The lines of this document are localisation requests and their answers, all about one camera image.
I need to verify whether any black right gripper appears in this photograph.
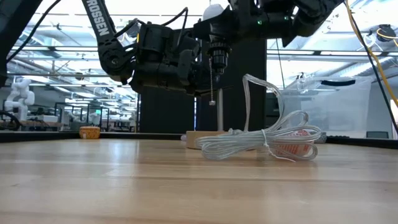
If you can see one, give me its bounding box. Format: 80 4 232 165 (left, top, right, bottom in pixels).
192 0 296 43

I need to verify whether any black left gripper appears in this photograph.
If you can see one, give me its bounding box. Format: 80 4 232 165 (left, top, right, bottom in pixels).
129 49 218 96

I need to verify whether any white light bulb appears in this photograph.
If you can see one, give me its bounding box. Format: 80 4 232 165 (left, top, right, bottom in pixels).
202 3 225 21

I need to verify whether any wooden base lamp with socket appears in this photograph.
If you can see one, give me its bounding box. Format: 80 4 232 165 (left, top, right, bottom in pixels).
185 40 233 149

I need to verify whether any clear lamp power cord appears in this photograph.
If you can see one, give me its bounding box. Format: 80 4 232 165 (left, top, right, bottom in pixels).
195 73 323 162

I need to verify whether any black partition screen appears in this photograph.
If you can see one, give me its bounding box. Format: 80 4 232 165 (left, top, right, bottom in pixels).
139 39 267 134

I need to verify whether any yellow patterned tape roll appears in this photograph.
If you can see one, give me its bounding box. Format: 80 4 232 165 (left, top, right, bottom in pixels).
78 126 101 140

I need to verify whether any clear plastic storage bin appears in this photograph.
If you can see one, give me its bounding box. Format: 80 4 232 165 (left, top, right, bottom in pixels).
277 76 374 138

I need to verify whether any black round hoop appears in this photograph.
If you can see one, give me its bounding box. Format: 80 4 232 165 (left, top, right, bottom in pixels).
0 110 21 131

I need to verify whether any dark grey chair back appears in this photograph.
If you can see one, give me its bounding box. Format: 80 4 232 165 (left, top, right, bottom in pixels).
366 131 389 140

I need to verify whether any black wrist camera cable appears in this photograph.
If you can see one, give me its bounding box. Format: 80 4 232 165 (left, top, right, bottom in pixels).
113 6 190 41

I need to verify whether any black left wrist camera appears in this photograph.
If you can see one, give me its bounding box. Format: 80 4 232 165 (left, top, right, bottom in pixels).
138 24 201 54

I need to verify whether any black frame workbench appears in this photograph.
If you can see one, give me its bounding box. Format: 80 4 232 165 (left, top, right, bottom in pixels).
54 101 110 132

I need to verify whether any black table edge frame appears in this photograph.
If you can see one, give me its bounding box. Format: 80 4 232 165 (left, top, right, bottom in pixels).
0 130 398 149

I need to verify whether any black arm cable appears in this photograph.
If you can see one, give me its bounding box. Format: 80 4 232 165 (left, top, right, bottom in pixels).
6 0 63 63

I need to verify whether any yellow hanging cable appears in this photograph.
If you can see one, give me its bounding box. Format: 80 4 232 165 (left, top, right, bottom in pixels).
343 0 398 108

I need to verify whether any black hanging cable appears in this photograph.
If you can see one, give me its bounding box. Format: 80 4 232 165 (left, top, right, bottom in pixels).
349 0 398 134

